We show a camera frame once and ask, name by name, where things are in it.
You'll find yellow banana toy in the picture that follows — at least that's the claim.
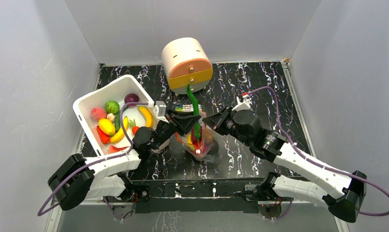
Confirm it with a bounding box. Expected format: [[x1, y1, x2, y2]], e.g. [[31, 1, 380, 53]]
[[138, 106, 154, 128], [185, 133, 196, 151]]

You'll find pack of coloured markers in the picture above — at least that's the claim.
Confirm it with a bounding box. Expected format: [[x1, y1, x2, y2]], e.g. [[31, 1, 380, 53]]
[[174, 104, 194, 114]]

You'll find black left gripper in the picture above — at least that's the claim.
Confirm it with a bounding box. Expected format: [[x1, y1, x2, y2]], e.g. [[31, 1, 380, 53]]
[[150, 108, 200, 151]]

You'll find white plastic food bin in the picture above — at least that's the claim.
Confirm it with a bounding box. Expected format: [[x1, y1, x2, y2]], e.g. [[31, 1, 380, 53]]
[[73, 74, 169, 172]]

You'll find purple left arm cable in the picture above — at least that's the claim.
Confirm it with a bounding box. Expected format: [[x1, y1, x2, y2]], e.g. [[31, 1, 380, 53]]
[[37, 101, 150, 217]]

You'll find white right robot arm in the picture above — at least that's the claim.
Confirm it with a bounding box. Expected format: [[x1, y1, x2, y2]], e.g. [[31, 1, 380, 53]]
[[202, 107, 366, 223]]

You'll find yellow lemon toy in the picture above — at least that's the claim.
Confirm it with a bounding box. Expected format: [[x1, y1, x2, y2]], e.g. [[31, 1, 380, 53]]
[[98, 118, 116, 136]]

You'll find dark green cucumber toy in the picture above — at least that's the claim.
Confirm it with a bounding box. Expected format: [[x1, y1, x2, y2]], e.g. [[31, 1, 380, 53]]
[[114, 106, 129, 133]]

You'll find round pastel drawer cabinet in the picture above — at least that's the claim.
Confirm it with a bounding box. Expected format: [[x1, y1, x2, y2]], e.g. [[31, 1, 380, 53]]
[[161, 37, 213, 95]]

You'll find purple sweet potato toy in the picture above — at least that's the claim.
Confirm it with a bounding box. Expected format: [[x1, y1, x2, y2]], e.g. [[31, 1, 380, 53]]
[[190, 128, 201, 146]]

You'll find clear orange-zip bag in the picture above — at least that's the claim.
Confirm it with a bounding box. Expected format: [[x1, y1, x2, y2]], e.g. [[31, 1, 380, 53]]
[[175, 111, 222, 165]]

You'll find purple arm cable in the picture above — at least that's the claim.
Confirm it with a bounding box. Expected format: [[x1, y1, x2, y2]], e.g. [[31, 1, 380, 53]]
[[247, 86, 389, 217], [37, 101, 150, 217]]

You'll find orange carrot toy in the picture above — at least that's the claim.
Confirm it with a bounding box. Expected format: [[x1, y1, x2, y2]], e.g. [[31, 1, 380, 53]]
[[128, 119, 139, 135]]

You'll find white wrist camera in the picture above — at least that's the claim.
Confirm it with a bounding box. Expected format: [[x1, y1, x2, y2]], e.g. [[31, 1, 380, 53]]
[[232, 92, 251, 112], [148, 101, 168, 124]]

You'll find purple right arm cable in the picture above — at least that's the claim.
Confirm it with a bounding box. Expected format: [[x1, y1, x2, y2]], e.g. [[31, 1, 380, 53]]
[[247, 86, 389, 217]]

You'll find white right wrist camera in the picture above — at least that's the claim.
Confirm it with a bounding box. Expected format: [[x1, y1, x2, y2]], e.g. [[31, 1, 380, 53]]
[[232, 92, 251, 112]]

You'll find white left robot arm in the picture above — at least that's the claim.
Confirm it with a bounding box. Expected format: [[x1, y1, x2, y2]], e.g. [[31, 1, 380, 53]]
[[47, 109, 201, 211]]

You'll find black base frame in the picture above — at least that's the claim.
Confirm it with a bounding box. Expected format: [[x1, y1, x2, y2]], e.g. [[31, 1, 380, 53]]
[[103, 178, 290, 216]]

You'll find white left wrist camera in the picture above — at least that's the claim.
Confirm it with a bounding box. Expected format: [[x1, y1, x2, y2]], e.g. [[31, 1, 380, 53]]
[[148, 101, 168, 124]]

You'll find white garlic bulb toy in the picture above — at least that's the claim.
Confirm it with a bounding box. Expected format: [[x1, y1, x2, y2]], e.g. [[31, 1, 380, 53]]
[[106, 113, 116, 123]]

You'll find red fruit toy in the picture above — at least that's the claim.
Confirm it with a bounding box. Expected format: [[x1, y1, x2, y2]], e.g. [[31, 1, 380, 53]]
[[198, 140, 213, 156]]

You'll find watermelon slice toy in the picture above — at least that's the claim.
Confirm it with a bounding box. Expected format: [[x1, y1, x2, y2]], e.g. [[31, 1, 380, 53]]
[[107, 145, 129, 154]]

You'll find pink peach toy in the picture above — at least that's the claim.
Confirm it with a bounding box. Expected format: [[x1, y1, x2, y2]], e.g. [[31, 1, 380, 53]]
[[90, 107, 107, 122]]

